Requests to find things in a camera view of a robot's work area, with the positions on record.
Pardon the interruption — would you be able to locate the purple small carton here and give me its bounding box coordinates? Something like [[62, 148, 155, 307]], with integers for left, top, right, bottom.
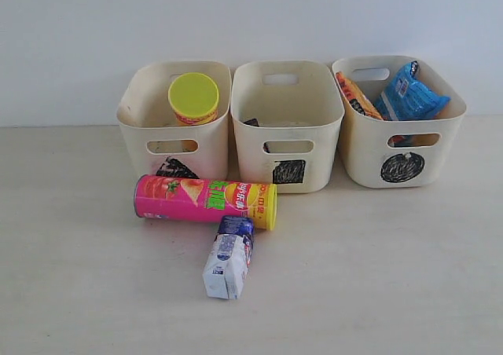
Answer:
[[244, 118, 270, 153]]

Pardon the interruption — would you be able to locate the yellow chip can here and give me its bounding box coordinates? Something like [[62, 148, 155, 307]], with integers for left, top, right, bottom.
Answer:
[[167, 72, 220, 126]]

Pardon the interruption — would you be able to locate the white blue milk carton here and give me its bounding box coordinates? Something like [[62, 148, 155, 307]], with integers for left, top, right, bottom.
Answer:
[[203, 215, 255, 299]]

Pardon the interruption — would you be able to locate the orange noodle packet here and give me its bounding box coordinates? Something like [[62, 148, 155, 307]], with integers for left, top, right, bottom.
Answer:
[[336, 71, 383, 120]]

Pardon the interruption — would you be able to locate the blue noodle packet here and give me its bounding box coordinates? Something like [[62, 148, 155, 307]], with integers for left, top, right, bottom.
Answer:
[[373, 60, 451, 121]]

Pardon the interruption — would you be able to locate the middle cream plastic bin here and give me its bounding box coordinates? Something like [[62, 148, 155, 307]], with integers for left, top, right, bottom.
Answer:
[[230, 60, 345, 193]]

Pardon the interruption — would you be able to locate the cream plastic bin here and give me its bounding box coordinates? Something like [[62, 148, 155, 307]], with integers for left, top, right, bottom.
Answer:
[[337, 61, 467, 188], [116, 61, 232, 180], [230, 60, 345, 193]]

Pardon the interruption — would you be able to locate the left cream plastic bin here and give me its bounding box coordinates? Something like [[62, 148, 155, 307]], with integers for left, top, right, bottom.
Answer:
[[116, 61, 232, 180]]

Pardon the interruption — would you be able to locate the pink chip can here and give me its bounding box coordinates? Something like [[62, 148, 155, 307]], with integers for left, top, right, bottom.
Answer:
[[134, 175, 277, 231]]

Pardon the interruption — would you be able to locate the right cream plastic bin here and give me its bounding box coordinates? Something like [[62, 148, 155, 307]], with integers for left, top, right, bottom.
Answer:
[[337, 61, 467, 188]]

